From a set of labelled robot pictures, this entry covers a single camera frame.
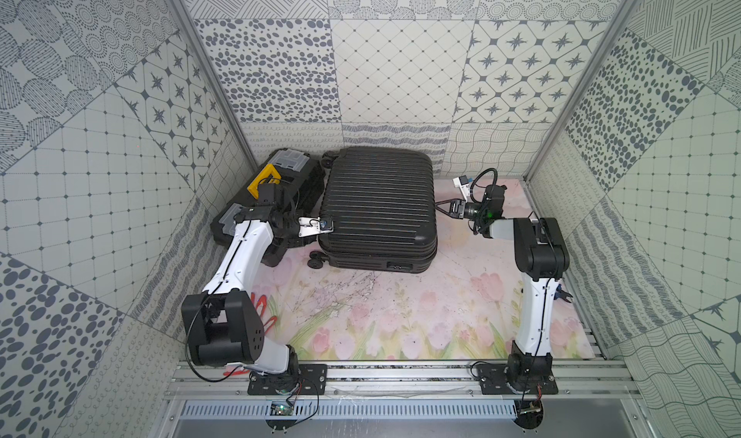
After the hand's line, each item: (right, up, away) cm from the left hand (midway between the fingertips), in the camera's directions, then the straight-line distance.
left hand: (315, 224), depth 85 cm
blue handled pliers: (+77, -22, +3) cm, 80 cm away
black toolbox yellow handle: (-8, +16, +14) cm, 23 cm away
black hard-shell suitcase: (+20, +7, +3) cm, 21 cm away
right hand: (+38, +5, +11) cm, 40 cm away
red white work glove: (-3, -26, -25) cm, 37 cm away
